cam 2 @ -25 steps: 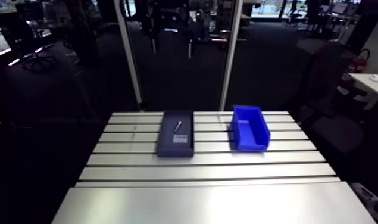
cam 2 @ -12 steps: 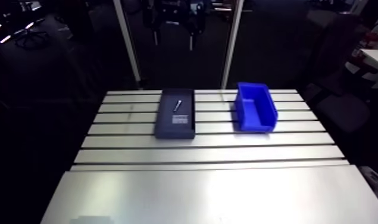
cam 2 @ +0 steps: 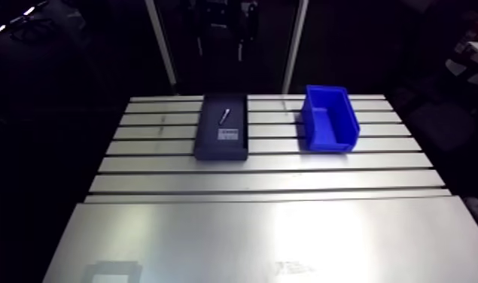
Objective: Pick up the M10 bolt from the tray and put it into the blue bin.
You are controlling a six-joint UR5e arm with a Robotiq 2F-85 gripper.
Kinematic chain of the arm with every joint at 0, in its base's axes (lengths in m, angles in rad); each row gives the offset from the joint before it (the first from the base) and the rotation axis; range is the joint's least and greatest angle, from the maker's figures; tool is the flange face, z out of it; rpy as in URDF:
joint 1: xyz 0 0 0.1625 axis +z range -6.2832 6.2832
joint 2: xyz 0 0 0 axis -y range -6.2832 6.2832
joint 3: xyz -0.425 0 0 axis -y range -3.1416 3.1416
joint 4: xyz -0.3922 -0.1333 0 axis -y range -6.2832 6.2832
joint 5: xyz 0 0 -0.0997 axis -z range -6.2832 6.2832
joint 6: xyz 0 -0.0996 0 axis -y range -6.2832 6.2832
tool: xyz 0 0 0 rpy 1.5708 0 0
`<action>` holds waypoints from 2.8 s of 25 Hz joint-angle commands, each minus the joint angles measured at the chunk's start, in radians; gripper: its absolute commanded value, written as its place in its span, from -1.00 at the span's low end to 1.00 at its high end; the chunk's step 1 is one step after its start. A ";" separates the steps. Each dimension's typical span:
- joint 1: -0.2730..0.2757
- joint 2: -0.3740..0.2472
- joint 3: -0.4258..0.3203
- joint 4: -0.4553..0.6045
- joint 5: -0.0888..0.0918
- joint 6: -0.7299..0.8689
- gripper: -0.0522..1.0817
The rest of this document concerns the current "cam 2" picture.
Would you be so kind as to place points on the steel bolt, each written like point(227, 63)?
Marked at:
point(224, 116)

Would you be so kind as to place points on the blue bin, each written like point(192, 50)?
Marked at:
point(328, 134)

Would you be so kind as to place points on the white post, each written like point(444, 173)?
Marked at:
point(161, 43)
point(295, 43)

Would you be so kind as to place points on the dark blue-grey tray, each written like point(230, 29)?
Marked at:
point(213, 148)

